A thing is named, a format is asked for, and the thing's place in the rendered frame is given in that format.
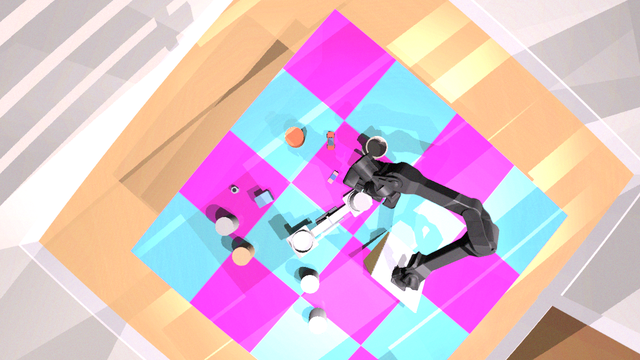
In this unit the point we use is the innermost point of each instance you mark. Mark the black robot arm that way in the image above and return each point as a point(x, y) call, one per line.
point(390, 179)

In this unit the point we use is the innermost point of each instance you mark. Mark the grey open cylinder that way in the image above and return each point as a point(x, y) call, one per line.
point(376, 145)

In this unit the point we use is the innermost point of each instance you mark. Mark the orange-brown cylinder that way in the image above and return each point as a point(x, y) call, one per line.
point(294, 136)

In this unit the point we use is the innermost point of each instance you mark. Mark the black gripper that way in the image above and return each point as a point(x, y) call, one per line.
point(353, 180)

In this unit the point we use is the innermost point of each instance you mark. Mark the dark grey cylinder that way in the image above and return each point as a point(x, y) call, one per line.
point(360, 201)
point(317, 322)
point(310, 281)

